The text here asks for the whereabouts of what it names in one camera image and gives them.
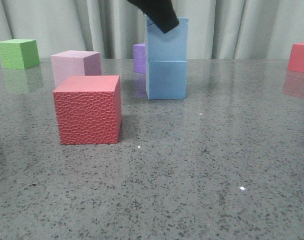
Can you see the green foam cube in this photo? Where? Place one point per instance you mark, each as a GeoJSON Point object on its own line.
{"type": "Point", "coordinates": [19, 54]}

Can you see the darker blue foam cube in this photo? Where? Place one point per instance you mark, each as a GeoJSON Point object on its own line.
{"type": "Point", "coordinates": [170, 46]}

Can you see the red foam cube at right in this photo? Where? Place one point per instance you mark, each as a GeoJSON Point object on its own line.
{"type": "Point", "coordinates": [296, 59]}

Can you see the dark purple foam cube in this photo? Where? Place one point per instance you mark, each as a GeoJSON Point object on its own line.
{"type": "Point", "coordinates": [139, 58]}

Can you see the red textured foam cube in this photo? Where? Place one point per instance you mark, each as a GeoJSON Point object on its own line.
{"type": "Point", "coordinates": [88, 109]}

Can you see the light blue foam cube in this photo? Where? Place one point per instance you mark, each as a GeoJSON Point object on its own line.
{"type": "Point", "coordinates": [166, 80]}

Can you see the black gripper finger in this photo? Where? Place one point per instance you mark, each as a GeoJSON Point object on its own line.
{"type": "Point", "coordinates": [160, 12]}

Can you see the grey pleated curtain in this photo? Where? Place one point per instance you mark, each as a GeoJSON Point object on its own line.
{"type": "Point", "coordinates": [217, 29]}

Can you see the pink foam cube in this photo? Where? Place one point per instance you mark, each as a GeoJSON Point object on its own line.
{"type": "Point", "coordinates": [75, 63]}

